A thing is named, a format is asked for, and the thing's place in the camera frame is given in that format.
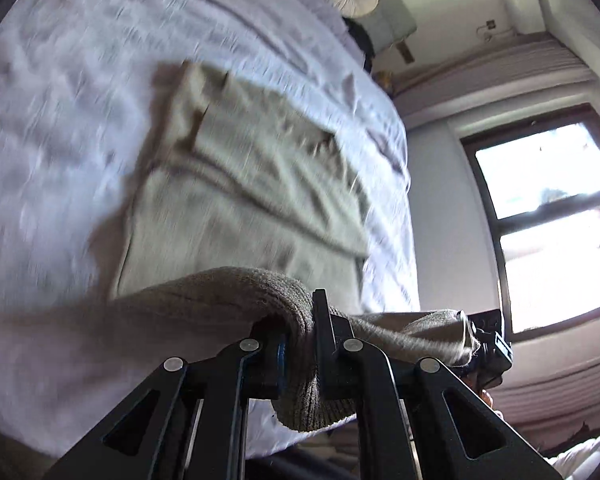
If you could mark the black clothes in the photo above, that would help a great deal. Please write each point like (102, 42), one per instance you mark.
(361, 40)

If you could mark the mauve pleated curtain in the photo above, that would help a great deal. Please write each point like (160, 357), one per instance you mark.
(555, 390)
(505, 70)

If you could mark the plain lilac duvet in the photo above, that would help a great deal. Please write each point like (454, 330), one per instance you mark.
(280, 10)

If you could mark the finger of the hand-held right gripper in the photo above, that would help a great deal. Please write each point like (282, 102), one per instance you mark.
(487, 325)

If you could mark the lavender embossed blanket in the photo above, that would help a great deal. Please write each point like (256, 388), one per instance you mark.
(80, 110)

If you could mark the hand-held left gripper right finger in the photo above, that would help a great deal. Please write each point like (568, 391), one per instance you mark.
(330, 345)

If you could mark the person's right hand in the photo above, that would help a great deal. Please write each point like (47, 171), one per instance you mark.
(487, 400)

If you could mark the dark-framed window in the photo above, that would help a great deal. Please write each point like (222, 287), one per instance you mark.
(540, 175)

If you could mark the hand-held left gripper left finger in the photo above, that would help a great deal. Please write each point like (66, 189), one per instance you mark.
(280, 355)

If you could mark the grey-brown knit sweater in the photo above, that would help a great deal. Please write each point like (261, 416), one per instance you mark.
(255, 185)

